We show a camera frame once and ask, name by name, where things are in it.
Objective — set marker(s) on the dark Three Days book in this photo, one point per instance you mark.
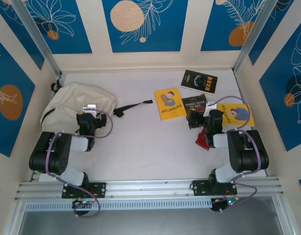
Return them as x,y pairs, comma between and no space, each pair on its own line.
193,104

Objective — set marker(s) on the cream canvas backpack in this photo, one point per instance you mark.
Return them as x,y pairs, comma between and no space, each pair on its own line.
67,102

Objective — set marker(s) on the small red notebook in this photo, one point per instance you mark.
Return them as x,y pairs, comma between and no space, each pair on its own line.
200,142

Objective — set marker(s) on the yellow book blue-haired figure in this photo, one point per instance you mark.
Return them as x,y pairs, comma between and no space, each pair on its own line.
238,115

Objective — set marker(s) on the yellow book cartoon boy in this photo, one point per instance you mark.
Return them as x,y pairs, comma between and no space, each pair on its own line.
170,105

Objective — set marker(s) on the black book gold lettering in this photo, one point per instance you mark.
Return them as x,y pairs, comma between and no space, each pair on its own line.
199,82

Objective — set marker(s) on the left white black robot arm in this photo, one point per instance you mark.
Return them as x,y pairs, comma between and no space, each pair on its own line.
55,156

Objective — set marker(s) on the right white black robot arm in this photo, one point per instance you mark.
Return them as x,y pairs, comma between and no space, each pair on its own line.
246,151

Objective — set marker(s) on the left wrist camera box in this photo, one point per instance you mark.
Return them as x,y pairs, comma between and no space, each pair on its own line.
89,107

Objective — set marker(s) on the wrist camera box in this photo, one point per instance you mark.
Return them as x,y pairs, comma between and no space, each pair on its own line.
211,105
89,107

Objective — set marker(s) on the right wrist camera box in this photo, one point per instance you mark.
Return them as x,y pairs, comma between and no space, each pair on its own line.
211,105

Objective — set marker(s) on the blue floral wall panel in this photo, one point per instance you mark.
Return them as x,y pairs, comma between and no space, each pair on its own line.
79,36
275,110
170,36
20,31
275,36
8,132
214,29

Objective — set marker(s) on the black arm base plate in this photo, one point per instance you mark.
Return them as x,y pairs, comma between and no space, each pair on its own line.
200,187
99,189

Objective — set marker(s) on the aluminium mounting rail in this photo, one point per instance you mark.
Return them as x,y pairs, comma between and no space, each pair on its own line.
145,187

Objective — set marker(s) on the aluminium frame post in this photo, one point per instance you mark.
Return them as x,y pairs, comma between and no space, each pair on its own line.
40,41
251,36

